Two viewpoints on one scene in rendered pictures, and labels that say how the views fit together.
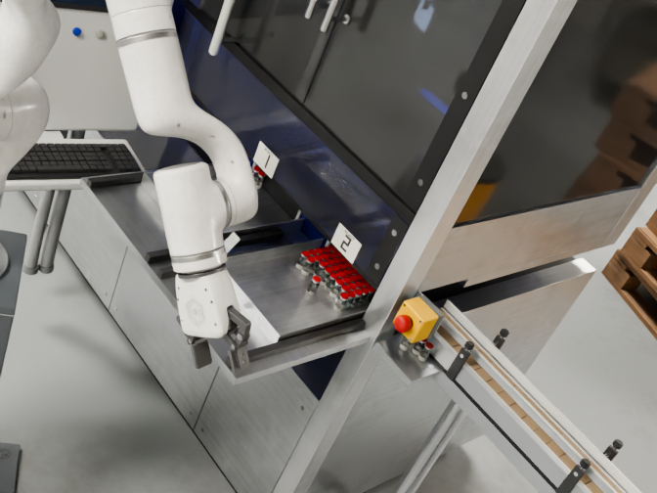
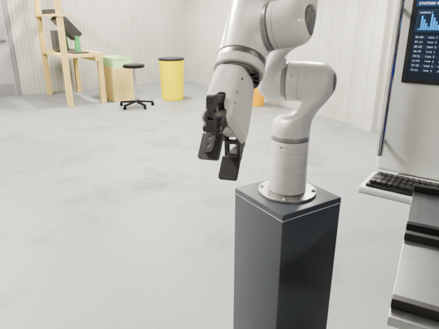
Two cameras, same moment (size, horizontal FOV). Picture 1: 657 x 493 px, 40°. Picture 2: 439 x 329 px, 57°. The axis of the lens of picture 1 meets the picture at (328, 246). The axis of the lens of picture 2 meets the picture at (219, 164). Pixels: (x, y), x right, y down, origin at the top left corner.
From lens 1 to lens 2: 1.32 m
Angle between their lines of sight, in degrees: 72
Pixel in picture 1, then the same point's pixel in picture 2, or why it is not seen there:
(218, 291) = (217, 76)
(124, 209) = (427, 205)
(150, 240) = (427, 222)
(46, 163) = (408, 185)
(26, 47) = not seen: hidden behind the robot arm
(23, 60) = not seen: hidden behind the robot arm
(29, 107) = (311, 73)
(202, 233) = (229, 31)
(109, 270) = not seen: outside the picture
